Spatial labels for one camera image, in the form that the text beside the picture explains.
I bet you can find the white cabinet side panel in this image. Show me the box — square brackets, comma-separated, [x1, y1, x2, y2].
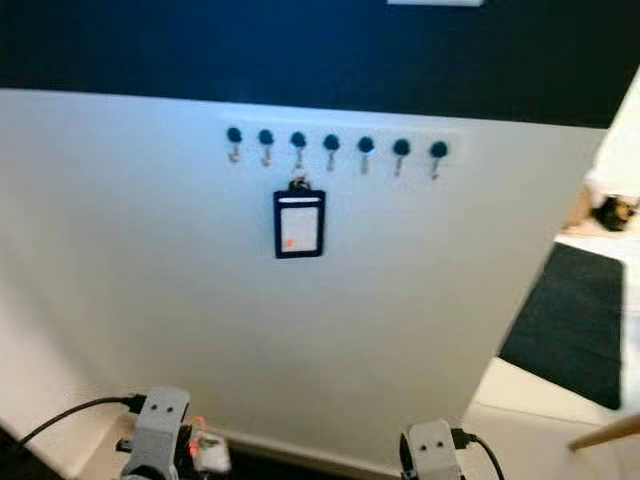
[0, 88, 611, 477]

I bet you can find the wooden furniture leg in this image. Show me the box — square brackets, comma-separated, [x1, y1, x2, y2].
[567, 413, 640, 451]

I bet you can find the black rectangular floor mat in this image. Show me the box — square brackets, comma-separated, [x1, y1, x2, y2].
[500, 243, 627, 411]

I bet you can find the black badge holder orange mark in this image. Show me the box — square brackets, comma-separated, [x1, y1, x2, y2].
[273, 178, 328, 260]

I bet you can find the teal knob key hook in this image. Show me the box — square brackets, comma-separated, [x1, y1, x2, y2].
[427, 140, 450, 182]
[257, 127, 277, 166]
[391, 137, 413, 179]
[322, 133, 342, 172]
[289, 130, 309, 170]
[356, 135, 377, 176]
[225, 125, 245, 163]

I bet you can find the white hook rack strip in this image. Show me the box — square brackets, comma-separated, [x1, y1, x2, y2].
[220, 120, 466, 173]

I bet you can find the small dark brown object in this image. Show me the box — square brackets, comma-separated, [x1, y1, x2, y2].
[592, 197, 640, 233]

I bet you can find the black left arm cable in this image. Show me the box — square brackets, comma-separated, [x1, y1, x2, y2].
[18, 394, 149, 448]

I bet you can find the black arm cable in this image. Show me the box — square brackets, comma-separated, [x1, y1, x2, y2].
[18, 394, 149, 448]
[455, 428, 506, 480]

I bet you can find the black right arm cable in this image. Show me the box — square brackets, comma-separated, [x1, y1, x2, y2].
[455, 428, 506, 480]

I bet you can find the white wall plate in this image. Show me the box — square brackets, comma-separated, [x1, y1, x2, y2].
[387, 0, 484, 7]

